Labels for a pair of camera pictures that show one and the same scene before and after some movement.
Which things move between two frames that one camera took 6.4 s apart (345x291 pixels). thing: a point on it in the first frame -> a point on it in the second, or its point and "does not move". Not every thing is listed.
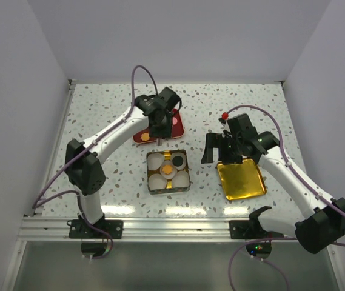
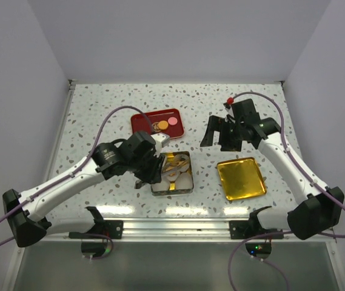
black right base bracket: (250, 230) does not move
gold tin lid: (242, 180) does not move
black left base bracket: (78, 229) does not move
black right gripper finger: (212, 141) -> (215, 123)
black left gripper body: (157, 130) -> (131, 163)
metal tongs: (168, 127) -> (148, 168)
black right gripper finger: (231, 159) -> (230, 142)
